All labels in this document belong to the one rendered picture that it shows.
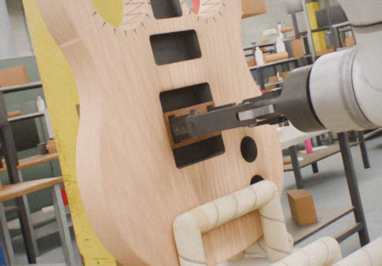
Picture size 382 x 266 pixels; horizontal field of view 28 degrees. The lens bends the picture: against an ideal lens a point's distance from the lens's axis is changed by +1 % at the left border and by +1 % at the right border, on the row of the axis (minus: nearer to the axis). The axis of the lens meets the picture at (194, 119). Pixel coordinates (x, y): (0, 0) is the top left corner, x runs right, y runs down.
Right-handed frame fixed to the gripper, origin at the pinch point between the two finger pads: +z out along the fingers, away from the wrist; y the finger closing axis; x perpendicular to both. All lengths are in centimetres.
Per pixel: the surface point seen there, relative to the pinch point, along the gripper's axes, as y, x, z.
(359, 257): 1.6, -18.9, -18.3
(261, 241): 8.5, -18.2, 0.9
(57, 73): 58, 19, 97
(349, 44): 773, 28, 420
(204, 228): -6.2, -12.4, -3.0
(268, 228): 7.3, -16.2, -1.8
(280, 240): 8.1, -18.1, -2.7
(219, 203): -2.2, -10.4, -2.8
